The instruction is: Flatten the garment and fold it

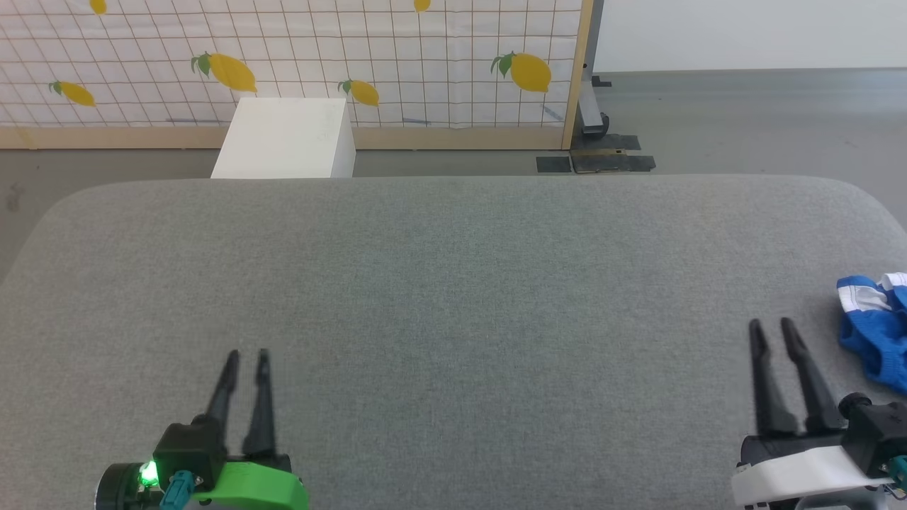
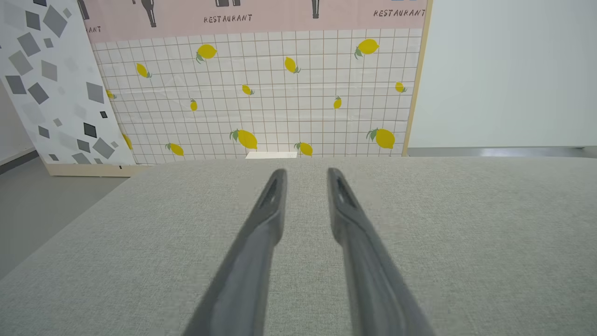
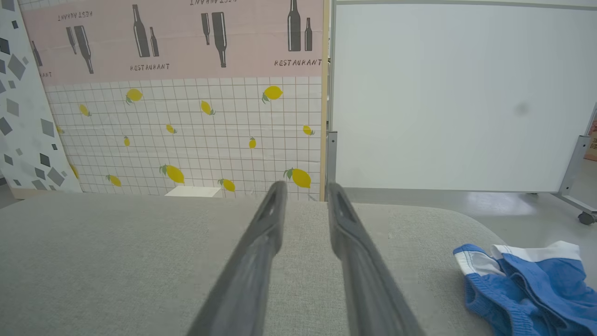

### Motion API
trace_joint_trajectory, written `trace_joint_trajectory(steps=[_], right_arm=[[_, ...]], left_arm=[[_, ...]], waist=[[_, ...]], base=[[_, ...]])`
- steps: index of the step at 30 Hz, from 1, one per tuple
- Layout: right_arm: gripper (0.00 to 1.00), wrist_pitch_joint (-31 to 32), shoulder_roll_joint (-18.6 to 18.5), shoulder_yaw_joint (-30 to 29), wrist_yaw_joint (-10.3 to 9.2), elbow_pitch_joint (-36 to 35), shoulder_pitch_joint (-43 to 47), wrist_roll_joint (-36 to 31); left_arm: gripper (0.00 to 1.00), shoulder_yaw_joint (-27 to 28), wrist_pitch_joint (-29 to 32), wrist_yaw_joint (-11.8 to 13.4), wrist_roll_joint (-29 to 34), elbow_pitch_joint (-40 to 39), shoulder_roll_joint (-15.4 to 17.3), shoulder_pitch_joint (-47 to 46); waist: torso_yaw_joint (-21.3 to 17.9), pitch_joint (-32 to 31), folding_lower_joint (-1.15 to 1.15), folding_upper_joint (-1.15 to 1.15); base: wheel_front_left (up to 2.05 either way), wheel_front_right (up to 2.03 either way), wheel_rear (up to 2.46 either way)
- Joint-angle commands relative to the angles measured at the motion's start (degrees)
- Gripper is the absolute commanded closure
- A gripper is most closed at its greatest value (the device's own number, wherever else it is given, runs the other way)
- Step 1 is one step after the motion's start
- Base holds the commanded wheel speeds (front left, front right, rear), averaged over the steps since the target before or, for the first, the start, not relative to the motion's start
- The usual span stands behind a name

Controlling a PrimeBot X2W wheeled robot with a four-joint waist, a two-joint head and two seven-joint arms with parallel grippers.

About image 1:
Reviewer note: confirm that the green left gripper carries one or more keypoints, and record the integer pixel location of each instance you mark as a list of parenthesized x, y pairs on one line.
[(262, 489)]

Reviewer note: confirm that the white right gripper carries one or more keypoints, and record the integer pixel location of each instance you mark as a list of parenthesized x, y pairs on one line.
[(801, 467)]

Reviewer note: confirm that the blue and white knit garment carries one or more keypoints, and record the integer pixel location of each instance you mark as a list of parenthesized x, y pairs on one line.
[(879, 340)]

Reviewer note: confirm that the white rectangular box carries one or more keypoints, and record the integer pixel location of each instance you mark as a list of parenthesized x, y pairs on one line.
[(283, 138)]

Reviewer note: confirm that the black floor tape patch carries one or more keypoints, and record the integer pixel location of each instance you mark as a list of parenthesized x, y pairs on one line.
[(553, 164)]

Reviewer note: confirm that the lemon print grid panel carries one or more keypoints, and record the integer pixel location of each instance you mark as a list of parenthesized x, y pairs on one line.
[(425, 57)]

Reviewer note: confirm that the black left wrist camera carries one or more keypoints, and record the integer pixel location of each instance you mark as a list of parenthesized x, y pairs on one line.
[(188, 450)]

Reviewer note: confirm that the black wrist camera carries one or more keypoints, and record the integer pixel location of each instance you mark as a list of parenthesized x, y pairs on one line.
[(188, 450), (879, 432)]

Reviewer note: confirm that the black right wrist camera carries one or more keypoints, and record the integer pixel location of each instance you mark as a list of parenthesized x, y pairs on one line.
[(879, 432)]

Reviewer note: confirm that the black stand base plate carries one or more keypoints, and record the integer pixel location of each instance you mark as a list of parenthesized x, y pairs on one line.
[(609, 161)]

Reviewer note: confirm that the grey metal stand post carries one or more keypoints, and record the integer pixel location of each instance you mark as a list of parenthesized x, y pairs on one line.
[(589, 92)]

